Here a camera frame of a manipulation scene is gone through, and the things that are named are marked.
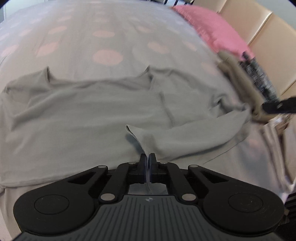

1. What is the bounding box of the black white patterned garment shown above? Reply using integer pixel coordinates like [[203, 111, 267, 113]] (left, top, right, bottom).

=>
[[239, 51, 279, 102]]

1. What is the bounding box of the grey t-shirt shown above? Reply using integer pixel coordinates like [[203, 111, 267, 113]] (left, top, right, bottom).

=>
[[1, 67, 250, 190]]

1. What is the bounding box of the beige padded headboard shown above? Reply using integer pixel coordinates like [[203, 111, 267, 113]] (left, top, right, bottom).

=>
[[194, 0, 295, 98]]

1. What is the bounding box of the pink pillow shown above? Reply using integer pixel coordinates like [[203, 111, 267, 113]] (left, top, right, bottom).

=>
[[171, 5, 255, 60]]

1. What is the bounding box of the olive khaki garment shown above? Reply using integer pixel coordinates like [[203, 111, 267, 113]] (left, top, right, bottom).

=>
[[218, 51, 273, 123]]

